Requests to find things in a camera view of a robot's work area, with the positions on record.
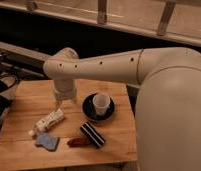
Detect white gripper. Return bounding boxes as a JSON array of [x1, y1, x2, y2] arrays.
[[54, 79, 76, 110]]

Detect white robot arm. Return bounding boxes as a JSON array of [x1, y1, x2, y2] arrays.
[[43, 47, 201, 171]]

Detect white ceramic cup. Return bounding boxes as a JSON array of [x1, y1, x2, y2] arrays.
[[92, 93, 111, 115]]

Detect black white striped block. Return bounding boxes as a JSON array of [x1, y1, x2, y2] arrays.
[[80, 122, 106, 148]]

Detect red brown small object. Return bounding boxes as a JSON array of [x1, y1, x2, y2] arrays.
[[67, 138, 90, 147]]

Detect black saucer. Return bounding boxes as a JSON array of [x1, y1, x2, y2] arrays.
[[82, 94, 115, 121]]

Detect white tube with cap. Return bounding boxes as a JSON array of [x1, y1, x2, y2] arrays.
[[28, 109, 65, 137]]

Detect black cables and equipment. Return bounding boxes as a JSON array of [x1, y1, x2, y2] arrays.
[[0, 51, 22, 144]]

